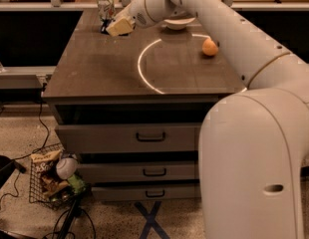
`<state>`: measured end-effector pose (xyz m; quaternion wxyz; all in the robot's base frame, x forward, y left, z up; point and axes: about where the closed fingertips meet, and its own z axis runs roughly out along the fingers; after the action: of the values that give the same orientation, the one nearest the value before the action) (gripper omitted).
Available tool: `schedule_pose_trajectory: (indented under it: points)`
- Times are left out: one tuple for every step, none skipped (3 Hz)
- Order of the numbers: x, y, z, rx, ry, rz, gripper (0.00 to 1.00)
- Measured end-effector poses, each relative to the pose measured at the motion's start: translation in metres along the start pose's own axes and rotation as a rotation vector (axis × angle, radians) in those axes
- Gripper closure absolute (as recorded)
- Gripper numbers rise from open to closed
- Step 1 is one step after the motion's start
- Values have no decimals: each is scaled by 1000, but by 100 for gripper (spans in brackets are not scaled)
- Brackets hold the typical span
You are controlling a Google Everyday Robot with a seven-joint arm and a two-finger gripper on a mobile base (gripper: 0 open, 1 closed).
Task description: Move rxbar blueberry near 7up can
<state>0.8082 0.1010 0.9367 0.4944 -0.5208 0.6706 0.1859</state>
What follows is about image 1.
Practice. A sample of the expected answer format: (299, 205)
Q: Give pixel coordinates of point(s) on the blue tape cross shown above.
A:
(151, 223)

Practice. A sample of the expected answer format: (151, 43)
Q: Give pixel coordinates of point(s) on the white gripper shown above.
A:
(137, 13)

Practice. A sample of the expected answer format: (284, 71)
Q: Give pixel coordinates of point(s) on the white ceramic bowl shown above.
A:
(178, 24)

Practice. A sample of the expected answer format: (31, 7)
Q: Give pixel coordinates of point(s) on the grey drawer cabinet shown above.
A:
(153, 75)

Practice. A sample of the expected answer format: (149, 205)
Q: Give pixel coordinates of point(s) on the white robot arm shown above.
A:
(251, 144)

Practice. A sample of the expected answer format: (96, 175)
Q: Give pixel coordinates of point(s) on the orange fruit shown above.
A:
(209, 48)

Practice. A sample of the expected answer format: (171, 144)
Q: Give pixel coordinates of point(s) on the black tripod leg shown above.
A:
(62, 227)

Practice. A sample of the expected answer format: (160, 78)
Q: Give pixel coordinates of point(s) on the middle grey drawer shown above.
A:
(138, 171)

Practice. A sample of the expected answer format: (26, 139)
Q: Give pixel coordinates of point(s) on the tan snack bag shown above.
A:
(44, 162)

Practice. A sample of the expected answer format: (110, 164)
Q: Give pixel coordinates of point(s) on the black wire basket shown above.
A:
(48, 188)

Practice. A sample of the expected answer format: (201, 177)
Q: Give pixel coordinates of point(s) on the green snack package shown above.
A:
(77, 183)

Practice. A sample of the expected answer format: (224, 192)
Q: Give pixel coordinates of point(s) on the grey drawer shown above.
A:
(146, 192)
(138, 171)
(120, 138)

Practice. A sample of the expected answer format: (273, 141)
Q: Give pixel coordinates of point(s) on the top grey drawer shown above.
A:
(120, 138)

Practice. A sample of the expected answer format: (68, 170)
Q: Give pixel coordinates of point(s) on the white baseball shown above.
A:
(66, 167)

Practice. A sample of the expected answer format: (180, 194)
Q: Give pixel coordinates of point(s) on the bottom grey drawer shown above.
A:
(146, 192)

